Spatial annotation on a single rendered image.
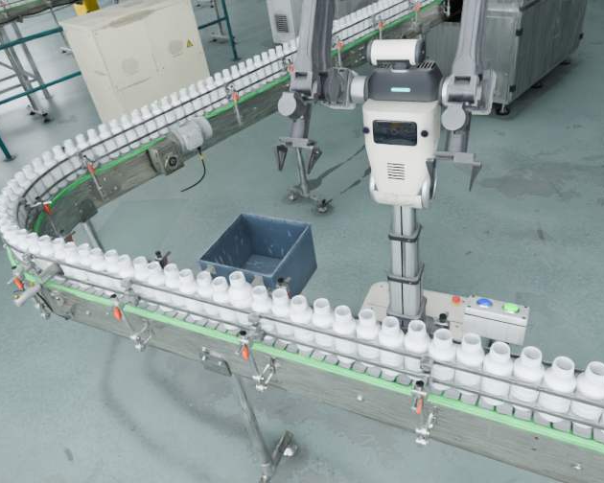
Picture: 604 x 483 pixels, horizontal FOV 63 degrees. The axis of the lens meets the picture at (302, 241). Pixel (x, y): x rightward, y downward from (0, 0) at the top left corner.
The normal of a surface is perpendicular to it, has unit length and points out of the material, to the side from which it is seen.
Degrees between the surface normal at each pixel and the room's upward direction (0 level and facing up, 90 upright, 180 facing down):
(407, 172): 90
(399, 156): 90
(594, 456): 90
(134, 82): 90
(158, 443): 0
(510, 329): 70
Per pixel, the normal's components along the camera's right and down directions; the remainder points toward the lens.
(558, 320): -0.14, -0.79
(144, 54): 0.71, 0.34
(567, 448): -0.43, 0.60
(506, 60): -0.70, 0.54
